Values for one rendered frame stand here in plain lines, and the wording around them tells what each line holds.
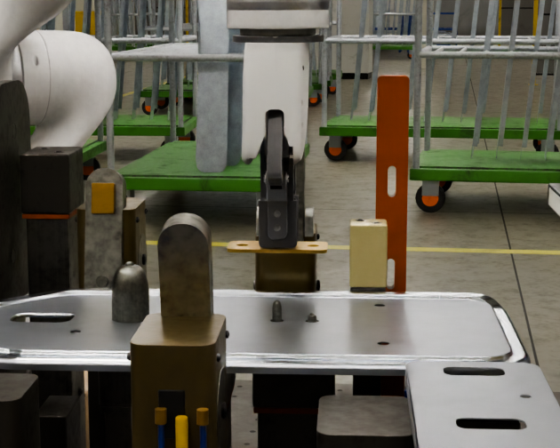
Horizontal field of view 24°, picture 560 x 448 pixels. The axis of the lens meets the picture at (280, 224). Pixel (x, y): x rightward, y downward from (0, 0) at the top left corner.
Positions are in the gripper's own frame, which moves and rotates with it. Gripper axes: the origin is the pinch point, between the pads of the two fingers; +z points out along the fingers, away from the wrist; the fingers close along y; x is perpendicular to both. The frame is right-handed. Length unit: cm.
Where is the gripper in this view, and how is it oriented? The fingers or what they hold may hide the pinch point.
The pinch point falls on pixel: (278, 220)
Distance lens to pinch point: 109.1
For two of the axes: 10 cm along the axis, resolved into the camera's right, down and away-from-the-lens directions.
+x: 10.0, 0.1, -0.5
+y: -0.6, 1.7, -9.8
